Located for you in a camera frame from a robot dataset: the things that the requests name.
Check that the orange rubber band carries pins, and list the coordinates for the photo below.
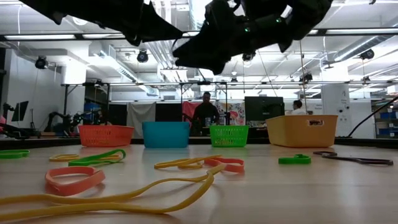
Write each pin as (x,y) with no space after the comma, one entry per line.
(231,168)
(71,189)

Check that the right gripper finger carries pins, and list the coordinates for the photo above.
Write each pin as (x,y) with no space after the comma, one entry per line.
(205,45)
(208,65)

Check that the floral cloth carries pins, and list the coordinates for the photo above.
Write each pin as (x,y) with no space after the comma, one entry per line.
(239,109)

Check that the person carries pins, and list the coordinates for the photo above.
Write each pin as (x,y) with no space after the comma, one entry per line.
(99,117)
(298,109)
(205,113)

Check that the storage shelf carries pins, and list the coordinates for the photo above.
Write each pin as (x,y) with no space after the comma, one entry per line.
(385,119)

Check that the thin vertical pole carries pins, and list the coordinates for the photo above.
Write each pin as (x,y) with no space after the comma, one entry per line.
(303,77)

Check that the red cloth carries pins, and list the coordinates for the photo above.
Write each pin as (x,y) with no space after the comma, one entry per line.
(188,109)

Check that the green rubber band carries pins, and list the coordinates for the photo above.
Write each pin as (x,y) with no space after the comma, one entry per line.
(289,160)
(77,162)
(14,154)

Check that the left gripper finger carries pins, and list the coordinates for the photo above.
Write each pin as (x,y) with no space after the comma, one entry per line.
(155,28)

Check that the orange plastic basket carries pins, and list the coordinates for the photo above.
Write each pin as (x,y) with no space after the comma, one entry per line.
(105,136)

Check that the white cabinet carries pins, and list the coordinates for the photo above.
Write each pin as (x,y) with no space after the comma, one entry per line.
(335,105)

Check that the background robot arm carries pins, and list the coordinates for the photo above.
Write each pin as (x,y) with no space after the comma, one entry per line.
(51,119)

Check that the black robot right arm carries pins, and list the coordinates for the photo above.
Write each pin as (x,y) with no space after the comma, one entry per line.
(311,15)

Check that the yellow plastic bin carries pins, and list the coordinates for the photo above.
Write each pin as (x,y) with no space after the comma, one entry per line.
(295,133)

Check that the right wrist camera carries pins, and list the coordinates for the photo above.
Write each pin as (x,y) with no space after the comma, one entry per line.
(219,14)

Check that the black rubber band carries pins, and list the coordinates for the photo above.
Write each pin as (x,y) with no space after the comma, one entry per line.
(370,161)

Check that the blue plastic bin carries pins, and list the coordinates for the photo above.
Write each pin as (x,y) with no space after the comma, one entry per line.
(165,135)

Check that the blue container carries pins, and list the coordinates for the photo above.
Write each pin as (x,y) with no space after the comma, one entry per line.
(90,112)

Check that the green plastic basket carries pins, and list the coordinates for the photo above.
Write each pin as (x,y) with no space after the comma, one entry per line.
(229,137)

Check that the long yellow rubber band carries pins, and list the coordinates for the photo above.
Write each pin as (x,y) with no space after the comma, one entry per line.
(62,211)

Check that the small black monitor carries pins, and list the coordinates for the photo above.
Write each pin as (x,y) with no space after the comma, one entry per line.
(20,111)

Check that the black aluminium table frame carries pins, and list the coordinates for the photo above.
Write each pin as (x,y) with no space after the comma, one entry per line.
(199,140)

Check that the grey cloth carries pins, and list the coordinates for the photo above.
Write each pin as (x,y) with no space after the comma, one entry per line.
(140,115)

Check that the black hanging spotlight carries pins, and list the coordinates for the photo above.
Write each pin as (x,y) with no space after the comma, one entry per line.
(248,57)
(142,57)
(40,62)
(367,54)

